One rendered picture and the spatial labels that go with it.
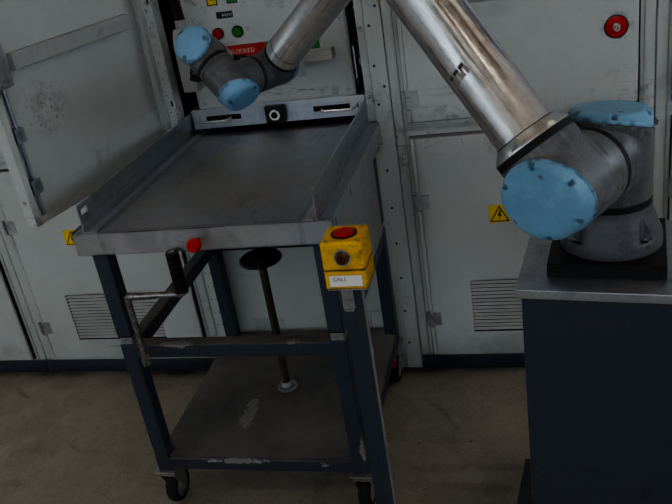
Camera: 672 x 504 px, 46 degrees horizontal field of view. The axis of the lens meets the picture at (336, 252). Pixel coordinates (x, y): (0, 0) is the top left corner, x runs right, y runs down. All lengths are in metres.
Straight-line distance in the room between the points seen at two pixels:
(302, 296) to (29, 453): 1.00
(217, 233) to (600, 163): 0.83
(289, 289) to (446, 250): 0.54
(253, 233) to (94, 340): 1.34
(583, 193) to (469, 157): 0.99
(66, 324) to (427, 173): 1.42
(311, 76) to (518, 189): 1.12
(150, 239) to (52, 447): 1.10
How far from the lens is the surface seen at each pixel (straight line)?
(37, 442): 2.79
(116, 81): 2.32
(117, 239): 1.85
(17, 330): 3.09
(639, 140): 1.49
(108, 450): 2.62
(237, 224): 1.73
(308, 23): 1.80
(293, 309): 2.60
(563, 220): 1.33
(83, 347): 2.99
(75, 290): 2.86
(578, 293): 1.50
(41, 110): 2.10
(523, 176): 1.33
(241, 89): 1.84
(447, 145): 2.26
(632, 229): 1.54
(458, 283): 2.44
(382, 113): 2.27
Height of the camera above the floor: 1.49
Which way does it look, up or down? 25 degrees down
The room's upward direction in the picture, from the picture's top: 9 degrees counter-clockwise
